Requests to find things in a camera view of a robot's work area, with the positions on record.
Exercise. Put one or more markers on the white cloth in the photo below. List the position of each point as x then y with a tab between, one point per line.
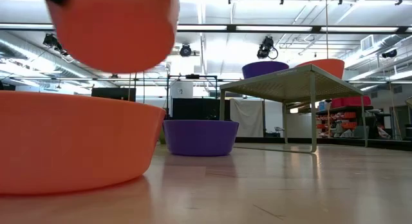
248	117

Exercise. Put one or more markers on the orange plastic mini bowl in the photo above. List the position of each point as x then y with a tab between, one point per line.
328	67
116	31

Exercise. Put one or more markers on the black panel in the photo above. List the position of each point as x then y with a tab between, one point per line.
199	108

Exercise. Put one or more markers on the black ceiling speaker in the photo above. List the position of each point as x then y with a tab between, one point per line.
389	53

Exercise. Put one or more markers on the large orange plastic bowl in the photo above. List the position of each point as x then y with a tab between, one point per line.
71	140

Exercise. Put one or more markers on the black ceiling camera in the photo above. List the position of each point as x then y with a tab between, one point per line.
265	47
185	50
51	40

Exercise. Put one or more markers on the green perforated metal rack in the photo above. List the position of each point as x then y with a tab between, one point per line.
289	85

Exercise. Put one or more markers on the black ceiling light rail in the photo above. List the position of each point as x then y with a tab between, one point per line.
230	28

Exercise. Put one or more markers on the silver ceiling air duct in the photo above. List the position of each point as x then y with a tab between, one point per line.
367	42

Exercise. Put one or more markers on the small green bowl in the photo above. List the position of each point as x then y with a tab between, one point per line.
162	137

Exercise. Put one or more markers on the black metal frame stand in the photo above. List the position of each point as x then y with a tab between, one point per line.
192	76

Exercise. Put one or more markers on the storage shelf with orange bins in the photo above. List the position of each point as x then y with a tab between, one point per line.
349	115

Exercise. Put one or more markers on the red storage bins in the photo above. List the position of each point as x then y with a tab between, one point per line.
351	101

